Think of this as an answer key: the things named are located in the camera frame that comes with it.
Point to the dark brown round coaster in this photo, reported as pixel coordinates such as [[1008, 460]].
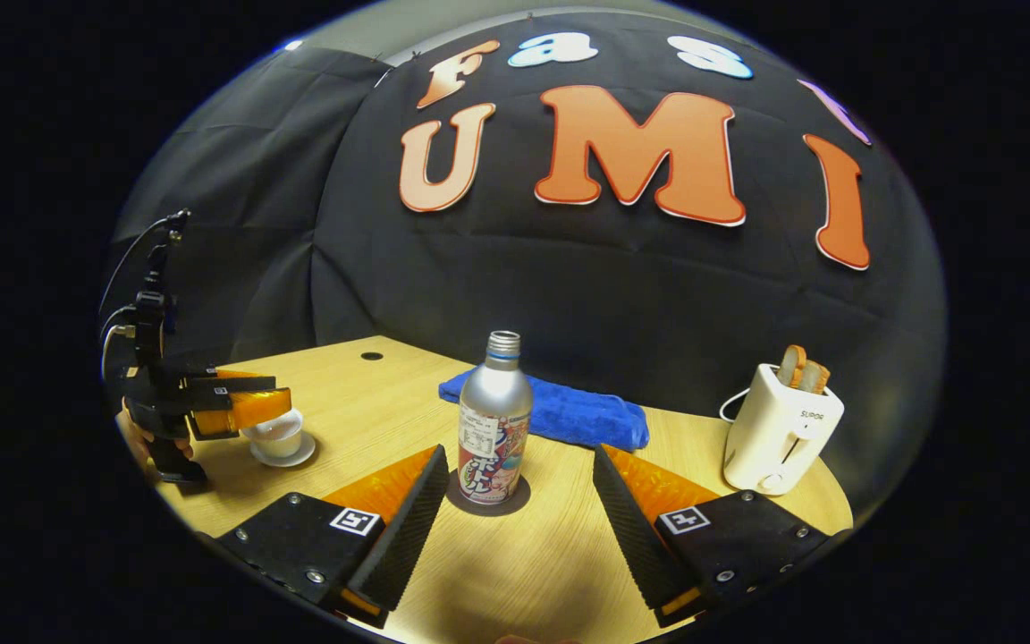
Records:
[[488, 511]]

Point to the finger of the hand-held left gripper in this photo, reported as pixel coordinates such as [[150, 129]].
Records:
[[260, 410], [242, 383]]

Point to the white teacup lid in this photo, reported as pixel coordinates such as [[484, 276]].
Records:
[[287, 420]]

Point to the silver water bottle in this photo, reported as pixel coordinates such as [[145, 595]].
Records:
[[495, 420]]

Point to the white teacup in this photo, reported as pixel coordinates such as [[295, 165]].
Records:
[[278, 444]]

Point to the white toaster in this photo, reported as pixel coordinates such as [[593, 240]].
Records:
[[774, 438]]

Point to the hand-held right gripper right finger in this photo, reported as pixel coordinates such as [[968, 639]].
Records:
[[636, 537]]

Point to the blue cloth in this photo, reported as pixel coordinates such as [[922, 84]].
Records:
[[578, 416]]

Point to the white saucer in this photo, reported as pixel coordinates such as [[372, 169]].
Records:
[[302, 457]]

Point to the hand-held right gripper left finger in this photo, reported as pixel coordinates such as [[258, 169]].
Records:
[[403, 537]]

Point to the black backdrop cloth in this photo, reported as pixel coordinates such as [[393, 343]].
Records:
[[569, 286]]

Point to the toast slice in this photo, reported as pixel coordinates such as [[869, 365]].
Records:
[[814, 377], [791, 365]]

